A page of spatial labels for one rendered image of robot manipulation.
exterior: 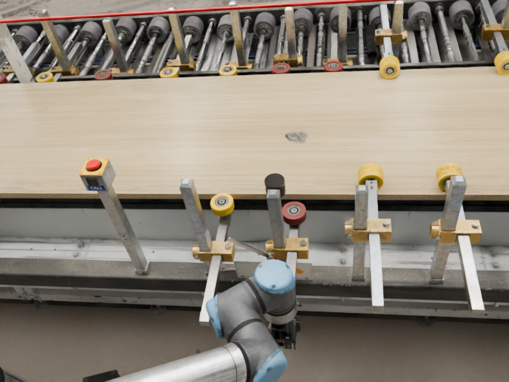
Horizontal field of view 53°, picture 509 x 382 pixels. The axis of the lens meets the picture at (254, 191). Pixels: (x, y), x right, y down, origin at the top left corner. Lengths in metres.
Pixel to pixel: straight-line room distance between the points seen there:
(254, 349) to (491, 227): 1.11
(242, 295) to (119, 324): 1.55
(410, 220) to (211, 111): 0.91
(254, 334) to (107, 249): 1.12
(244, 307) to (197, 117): 1.12
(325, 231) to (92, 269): 0.87
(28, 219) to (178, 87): 0.83
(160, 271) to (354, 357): 0.99
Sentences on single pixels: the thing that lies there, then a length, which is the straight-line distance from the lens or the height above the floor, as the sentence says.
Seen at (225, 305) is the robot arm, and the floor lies 1.18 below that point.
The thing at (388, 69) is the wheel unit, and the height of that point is 0.95.
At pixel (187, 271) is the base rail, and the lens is 1.86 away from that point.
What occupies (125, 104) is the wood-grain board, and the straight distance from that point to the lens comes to 2.33.
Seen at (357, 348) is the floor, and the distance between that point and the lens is 2.44.
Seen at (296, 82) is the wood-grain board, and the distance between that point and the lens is 2.24.
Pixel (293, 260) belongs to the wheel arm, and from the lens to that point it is 1.63.
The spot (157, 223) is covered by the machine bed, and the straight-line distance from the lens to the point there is 2.01.
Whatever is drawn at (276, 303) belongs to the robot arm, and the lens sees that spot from 1.21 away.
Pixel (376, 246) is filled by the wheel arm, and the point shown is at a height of 0.96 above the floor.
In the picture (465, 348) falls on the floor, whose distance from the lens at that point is 2.51.
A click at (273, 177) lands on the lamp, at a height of 1.11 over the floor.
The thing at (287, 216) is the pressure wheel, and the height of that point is 0.91.
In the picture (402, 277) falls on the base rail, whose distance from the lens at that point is 1.79.
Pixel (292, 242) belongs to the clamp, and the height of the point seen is 0.87.
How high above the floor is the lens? 2.18
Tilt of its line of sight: 46 degrees down
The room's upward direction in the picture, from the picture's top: 10 degrees counter-clockwise
